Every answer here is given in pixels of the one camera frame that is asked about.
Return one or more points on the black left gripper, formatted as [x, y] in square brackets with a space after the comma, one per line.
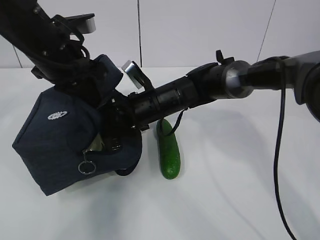
[88, 83]

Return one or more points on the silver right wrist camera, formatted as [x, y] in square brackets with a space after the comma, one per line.
[135, 74]

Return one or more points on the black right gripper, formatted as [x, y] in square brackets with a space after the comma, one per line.
[120, 128]

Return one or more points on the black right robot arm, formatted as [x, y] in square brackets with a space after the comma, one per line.
[134, 103]

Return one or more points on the dark navy fabric lunch bag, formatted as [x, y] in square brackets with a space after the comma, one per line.
[61, 144]

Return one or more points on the green cucumber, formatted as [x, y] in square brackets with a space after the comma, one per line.
[168, 149]

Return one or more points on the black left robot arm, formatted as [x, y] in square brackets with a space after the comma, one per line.
[55, 45]

